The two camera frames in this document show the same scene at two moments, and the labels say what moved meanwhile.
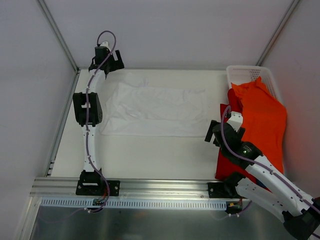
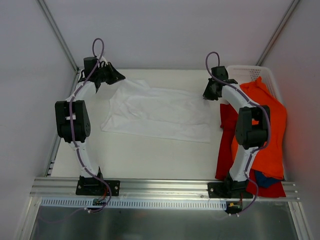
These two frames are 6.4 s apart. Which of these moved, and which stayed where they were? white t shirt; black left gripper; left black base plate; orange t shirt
Moved: black left gripper
Stayed: left black base plate; white t shirt; orange t shirt
